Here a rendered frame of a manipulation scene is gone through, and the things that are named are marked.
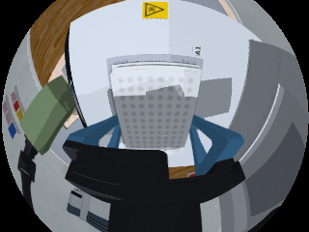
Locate white well plate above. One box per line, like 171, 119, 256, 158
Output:
110, 62, 202, 156

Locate white lab instrument with black keypad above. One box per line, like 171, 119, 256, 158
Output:
65, 0, 309, 232

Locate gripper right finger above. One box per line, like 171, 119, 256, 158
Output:
189, 114, 244, 176

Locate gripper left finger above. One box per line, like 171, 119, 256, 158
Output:
67, 114, 122, 148

